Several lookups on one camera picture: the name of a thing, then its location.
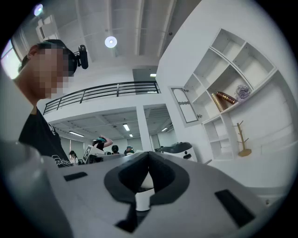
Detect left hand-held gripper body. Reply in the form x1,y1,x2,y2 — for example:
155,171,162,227
82,145,105,164

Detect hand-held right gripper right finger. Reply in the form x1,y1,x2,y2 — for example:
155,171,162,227
148,151,190,207

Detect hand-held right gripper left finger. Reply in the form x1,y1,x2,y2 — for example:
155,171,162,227
104,151,149,233

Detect white shelf unit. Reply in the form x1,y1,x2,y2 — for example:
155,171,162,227
183,28,294,161

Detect white and black robot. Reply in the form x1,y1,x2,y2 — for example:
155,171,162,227
155,141,198,163

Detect black printed t-shirt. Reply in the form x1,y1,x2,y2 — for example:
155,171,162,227
18,106,74,168

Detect black metal railing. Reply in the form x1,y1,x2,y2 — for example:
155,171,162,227
43,80,161,115

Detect white glass cabinet door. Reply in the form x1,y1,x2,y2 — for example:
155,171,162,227
168,86,200,128

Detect wooden mug tree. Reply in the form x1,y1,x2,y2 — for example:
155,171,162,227
232,120,252,157

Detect beige gold-printed book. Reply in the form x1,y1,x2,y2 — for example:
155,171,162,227
211,93,228,112

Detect person's head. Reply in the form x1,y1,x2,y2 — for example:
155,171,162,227
14,43,75,109

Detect red gold-printed book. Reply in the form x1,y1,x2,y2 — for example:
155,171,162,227
216,91,238,105

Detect purple artificial flowers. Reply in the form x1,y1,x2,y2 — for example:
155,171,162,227
234,84,252,103

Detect black cap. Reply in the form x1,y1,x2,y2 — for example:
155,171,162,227
34,39,76,77

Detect black head camera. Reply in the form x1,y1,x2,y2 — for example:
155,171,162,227
78,44,89,70

